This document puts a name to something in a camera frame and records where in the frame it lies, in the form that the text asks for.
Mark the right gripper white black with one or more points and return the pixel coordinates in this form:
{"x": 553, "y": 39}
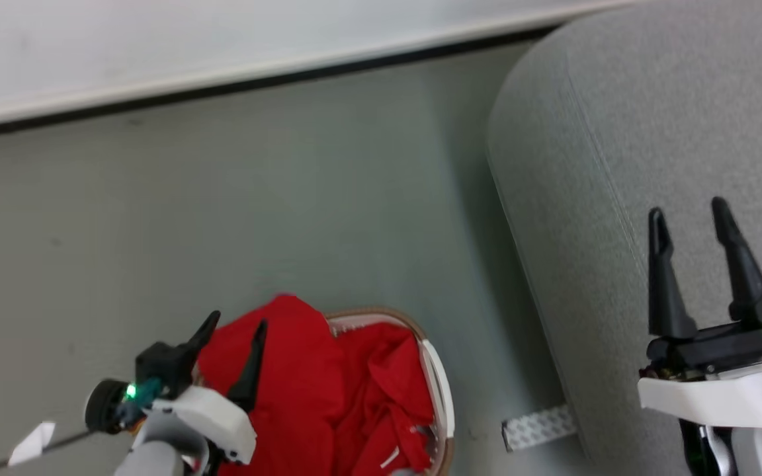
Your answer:
{"x": 725, "y": 396}

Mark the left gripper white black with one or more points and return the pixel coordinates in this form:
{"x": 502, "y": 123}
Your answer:
{"x": 215, "y": 416}

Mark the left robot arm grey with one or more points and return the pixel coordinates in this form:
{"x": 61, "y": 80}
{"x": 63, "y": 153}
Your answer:
{"x": 156, "y": 459}

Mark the red clothing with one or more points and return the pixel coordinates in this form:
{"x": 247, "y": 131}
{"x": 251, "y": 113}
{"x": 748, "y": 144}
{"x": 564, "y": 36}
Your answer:
{"x": 308, "y": 396}

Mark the white laundry basket brown rim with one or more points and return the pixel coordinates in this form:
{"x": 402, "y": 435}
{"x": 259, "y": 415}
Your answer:
{"x": 438, "y": 380}

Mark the grey fabric sofa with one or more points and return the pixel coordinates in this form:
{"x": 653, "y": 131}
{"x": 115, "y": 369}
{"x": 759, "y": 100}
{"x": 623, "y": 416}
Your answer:
{"x": 619, "y": 132}

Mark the white paper tag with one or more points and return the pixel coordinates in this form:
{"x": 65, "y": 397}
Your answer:
{"x": 32, "y": 443}

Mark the white patterned tape strip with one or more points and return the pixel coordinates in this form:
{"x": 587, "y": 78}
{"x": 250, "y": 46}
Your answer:
{"x": 540, "y": 426}

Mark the black baseboard strip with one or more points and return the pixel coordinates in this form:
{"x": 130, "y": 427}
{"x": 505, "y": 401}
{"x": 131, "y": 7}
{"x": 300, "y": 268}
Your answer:
{"x": 255, "y": 82}

